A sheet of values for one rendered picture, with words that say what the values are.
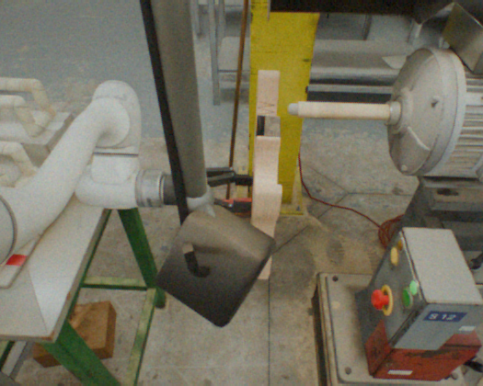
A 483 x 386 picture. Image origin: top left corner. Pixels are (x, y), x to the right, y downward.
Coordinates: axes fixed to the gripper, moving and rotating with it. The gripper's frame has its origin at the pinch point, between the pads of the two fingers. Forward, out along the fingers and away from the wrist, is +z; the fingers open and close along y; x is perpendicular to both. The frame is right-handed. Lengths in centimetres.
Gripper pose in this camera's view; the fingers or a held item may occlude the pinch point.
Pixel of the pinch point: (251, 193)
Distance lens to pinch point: 83.7
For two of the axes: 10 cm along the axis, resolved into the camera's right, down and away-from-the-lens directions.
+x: 0.1, -6.0, -8.0
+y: -0.6, 8.0, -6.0
